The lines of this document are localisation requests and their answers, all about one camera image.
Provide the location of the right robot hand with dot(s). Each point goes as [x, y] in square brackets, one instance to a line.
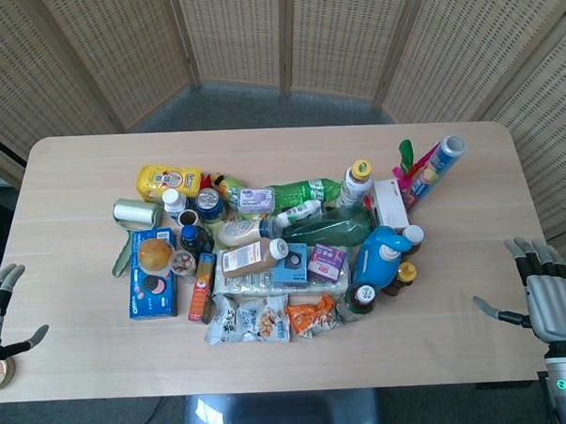
[555, 305]

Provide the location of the yellow red round tin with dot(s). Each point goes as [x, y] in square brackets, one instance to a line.
[0, 375]

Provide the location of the brown bottle yellow cap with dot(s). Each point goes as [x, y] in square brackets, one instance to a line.
[404, 277]

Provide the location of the blue Oreo cookie box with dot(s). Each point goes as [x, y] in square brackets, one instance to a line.
[150, 293]

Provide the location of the blue chips tube can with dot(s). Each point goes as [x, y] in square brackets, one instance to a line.
[434, 170]

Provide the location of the blue detergent bottle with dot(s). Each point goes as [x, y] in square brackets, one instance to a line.
[376, 259]

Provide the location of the white box red print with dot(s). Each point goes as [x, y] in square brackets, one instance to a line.
[390, 203]

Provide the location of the clear cup of nuts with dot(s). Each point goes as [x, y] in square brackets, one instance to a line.
[184, 263]

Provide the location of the orange red slim box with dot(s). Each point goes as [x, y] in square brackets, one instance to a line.
[201, 290]

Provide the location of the green pink feather shuttlecock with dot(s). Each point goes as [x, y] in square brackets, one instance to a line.
[405, 156]

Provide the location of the small white pill bottle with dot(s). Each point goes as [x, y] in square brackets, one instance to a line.
[173, 202]

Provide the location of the dark bottle blue cap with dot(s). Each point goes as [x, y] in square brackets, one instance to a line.
[195, 241]

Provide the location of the small brown round cup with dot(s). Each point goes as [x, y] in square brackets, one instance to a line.
[188, 218]

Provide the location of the yellow snack bag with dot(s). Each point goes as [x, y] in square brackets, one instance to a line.
[166, 180]

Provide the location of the white snack bag black text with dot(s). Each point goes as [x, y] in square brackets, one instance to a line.
[221, 320]

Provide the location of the purple white box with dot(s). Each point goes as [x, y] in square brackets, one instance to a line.
[327, 262]

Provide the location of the clear green plastic bottle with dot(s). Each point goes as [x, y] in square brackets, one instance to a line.
[333, 228]

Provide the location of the milk tea bottle yellow cap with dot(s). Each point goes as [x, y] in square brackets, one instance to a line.
[354, 183]

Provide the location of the orange snack bag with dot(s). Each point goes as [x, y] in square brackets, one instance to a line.
[311, 316]

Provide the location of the blue drink can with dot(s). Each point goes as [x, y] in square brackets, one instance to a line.
[209, 205]

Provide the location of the white tissue pack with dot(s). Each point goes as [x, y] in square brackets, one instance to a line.
[248, 286]

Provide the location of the brown coffee bottle white cap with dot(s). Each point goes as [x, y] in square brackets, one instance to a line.
[247, 259]

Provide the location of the cream mayonnaise bottle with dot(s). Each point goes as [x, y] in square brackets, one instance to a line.
[244, 231]

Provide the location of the light blue box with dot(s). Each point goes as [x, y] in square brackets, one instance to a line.
[292, 265]

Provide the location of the yellow green tea bottle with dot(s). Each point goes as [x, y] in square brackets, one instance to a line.
[225, 186]

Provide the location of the blue white nut bag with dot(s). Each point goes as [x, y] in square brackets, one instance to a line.
[264, 321]

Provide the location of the white bottle green label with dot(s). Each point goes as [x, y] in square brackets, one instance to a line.
[298, 213]

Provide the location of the green Sprite bottle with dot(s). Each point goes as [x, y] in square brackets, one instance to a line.
[305, 190]

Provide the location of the purple soap box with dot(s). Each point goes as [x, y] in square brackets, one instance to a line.
[256, 199]

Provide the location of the woven wooden folding screen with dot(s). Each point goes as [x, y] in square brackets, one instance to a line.
[238, 35]

